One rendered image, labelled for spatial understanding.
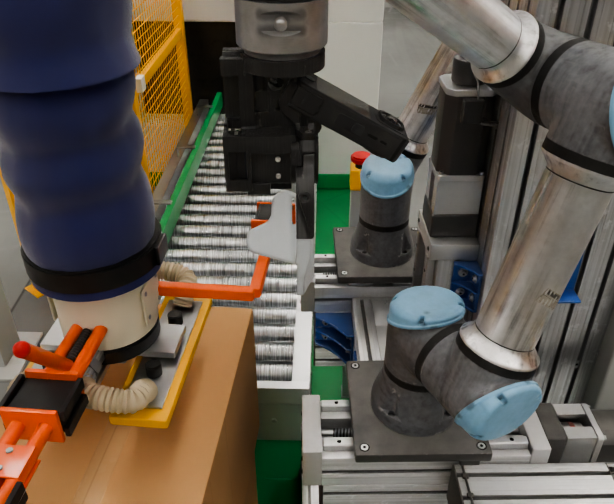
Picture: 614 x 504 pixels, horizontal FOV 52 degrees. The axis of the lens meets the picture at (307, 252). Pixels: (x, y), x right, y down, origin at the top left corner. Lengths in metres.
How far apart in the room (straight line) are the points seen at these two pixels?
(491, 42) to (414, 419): 0.60
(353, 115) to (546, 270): 0.39
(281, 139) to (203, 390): 0.84
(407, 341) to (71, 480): 0.63
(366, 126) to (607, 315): 0.84
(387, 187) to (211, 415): 0.60
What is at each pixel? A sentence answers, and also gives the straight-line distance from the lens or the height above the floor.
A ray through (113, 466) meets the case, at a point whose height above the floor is 0.94.
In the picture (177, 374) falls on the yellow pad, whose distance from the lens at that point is 1.17.
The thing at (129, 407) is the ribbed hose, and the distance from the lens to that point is 1.06.
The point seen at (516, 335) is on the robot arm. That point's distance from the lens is 0.88.
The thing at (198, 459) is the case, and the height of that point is 0.94.
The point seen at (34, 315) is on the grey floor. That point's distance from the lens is 3.24.
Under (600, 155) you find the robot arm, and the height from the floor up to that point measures 1.57.
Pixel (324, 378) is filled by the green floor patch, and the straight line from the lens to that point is 2.67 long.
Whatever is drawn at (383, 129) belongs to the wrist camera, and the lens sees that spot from 0.55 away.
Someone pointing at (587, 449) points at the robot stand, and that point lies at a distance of 1.28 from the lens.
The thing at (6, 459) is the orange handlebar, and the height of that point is 1.19.
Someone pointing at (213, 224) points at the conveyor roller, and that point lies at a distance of 2.67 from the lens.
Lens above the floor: 1.87
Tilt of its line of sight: 33 degrees down
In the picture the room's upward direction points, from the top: straight up
